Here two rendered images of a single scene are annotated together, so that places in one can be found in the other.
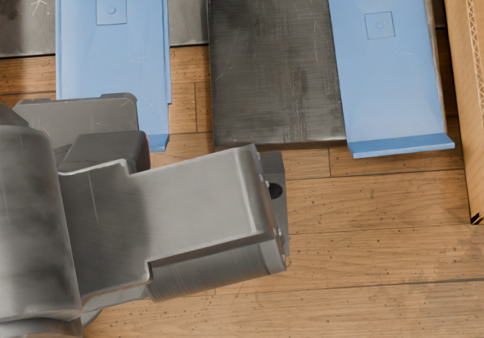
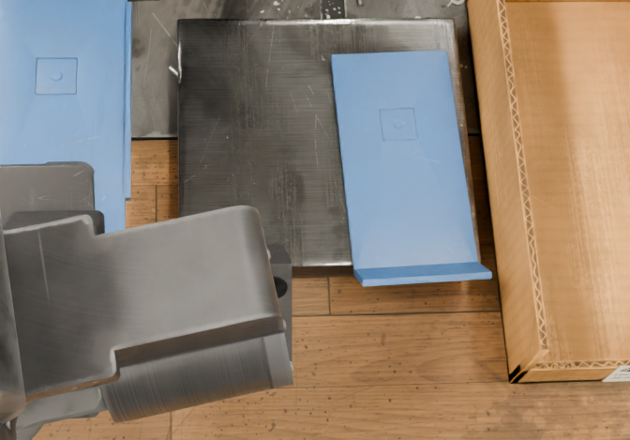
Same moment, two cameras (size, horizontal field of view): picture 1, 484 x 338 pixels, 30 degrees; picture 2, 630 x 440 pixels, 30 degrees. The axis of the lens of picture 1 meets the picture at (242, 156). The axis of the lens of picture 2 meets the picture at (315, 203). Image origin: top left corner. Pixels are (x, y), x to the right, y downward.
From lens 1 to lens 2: 0.05 m
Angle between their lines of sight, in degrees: 10
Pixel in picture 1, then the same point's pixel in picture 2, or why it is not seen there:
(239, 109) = not seen: hidden behind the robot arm
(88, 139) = (26, 216)
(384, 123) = (401, 247)
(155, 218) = (127, 294)
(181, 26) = (142, 113)
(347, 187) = (351, 328)
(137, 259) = (100, 345)
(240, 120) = not seen: hidden behind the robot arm
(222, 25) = (196, 113)
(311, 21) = (311, 115)
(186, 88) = (144, 192)
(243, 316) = not seen: outside the picture
